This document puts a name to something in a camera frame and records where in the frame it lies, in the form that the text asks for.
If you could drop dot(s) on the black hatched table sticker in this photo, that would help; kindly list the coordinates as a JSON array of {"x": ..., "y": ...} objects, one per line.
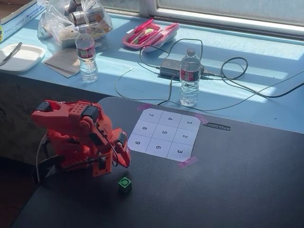
[{"x": 217, "y": 126}]

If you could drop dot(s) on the silver drink can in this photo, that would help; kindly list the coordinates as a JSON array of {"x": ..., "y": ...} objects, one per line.
[{"x": 83, "y": 16}]

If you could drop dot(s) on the white numbered grid paper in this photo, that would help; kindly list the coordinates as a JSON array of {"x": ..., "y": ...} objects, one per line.
[{"x": 166, "y": 133}]

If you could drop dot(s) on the clear plastic bag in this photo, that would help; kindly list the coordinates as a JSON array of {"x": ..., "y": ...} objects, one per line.
[{"x": 61, "y": 26}]

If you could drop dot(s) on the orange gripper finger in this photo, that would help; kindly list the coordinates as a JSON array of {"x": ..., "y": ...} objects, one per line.
[
  {"x": 102, "y": 165},
  {"x": 124, "y": 155}
]

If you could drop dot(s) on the window frame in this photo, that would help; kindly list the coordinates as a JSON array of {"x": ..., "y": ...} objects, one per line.
[{"x": 213, "y": 17}]

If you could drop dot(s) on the green cube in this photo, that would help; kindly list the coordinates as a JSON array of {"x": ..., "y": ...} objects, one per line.
[{"x": 125, "y": 184}]

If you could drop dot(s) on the grey plastic knife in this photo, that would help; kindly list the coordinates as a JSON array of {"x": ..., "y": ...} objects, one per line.
[{"x": 10, "y": 53}]

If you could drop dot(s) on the clear water bottle red label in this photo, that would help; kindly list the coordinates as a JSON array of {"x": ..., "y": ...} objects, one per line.
[
  {"x": 87, "y": 59},
  {"x": 190, "y": 78}
]

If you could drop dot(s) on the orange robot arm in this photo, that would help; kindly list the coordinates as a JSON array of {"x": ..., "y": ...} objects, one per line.
[{"x": 59, "y": 114}]

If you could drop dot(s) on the pink pencil case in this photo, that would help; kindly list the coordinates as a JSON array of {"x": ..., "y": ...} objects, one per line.
[{"x": 152, "y": 35}]

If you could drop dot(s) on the white square plate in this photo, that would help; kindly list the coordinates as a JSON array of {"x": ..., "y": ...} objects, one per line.
[{"x": 23, "y": 58}]

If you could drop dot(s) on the pink pen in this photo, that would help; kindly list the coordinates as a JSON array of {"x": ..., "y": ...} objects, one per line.
[{"x": 143, "y": 25}]

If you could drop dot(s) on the grey power adapter brick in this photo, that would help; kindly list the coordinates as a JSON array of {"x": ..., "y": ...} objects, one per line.
[{"x": 169, "y": 67}]

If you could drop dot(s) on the stack of grey napkins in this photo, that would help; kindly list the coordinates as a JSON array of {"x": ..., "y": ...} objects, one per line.
[{"x": 63, "y": 63}]

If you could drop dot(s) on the Tide detergent cardboard box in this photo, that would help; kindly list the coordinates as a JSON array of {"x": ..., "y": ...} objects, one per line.
[{"x": 16, "y": 16}]

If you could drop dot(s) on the pink tape strip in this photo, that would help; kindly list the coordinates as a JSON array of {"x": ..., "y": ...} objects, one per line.
[
  {"x": 201, "y": 118},
  {"x": 187, "y": 162},
  {"x": 144, "y": 107}
]

